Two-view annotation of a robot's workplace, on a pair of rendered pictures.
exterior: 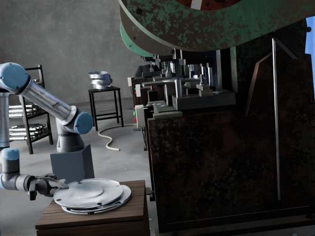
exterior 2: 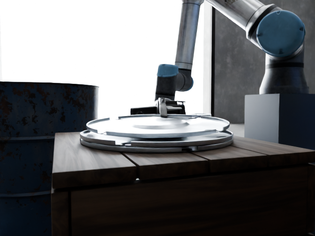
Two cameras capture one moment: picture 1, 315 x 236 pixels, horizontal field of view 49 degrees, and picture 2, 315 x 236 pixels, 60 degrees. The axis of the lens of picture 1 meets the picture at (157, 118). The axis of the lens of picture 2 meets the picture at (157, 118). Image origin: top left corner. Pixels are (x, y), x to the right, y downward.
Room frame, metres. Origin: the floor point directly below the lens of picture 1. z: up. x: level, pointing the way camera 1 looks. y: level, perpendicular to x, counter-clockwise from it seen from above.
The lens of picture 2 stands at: (1.20, -0.22, 0.42)
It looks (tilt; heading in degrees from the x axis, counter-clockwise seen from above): 3 degrees down; 70
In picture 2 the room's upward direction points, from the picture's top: straight up
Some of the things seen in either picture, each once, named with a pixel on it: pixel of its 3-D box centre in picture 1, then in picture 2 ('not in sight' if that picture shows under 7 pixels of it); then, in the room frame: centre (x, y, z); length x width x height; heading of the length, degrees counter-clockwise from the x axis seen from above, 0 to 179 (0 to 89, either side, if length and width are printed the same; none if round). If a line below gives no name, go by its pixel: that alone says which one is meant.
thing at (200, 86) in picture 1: (203, 84); not in sight; (1.76, -0.25, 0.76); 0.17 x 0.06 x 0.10; 4
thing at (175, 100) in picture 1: (197, 97); not in sight; (1.93, -0.23, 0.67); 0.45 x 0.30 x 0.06; 4
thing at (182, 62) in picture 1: (196, 62); not in sight; (1.93, -0.24, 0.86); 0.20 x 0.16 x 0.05; 4
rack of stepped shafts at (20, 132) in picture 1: (22, 108); not in sight; (3.92, 1.51, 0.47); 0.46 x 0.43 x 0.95; 74
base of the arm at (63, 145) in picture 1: (69, 140); (283, 79); (1.91, 0.50, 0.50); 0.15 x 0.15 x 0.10
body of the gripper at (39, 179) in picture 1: (41, 183); (169, 112); (1.52, 0.55, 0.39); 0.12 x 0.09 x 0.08; 72
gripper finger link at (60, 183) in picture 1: (61, 182); (171, 109); (1.48, 0.45, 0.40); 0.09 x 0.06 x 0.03; 72
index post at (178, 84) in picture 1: (178, 87); not in sight; (1.74, -0.12, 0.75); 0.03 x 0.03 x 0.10; 4
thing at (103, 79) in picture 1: (104, 99); not in sight; (4.90, 0.72, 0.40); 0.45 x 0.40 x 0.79; 16
